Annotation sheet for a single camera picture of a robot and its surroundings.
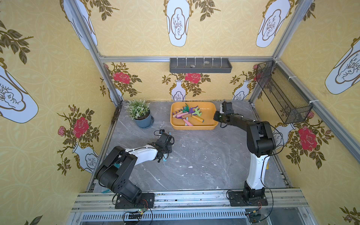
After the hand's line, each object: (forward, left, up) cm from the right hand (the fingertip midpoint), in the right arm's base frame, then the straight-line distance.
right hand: (214, 115), depth 105 cm
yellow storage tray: (+7, +3, -6) cm, 9 cm away
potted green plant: (-8, +52, +14) cm, 55 cm away
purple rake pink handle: (-7, +20, -1) cm, 21 cm away
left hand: (-24, +32, -4) cm, 40 cm away
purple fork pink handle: (+7, +18, -3) cm, 19 cm away
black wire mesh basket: (-10, -40, +21) cm, 46 cm away
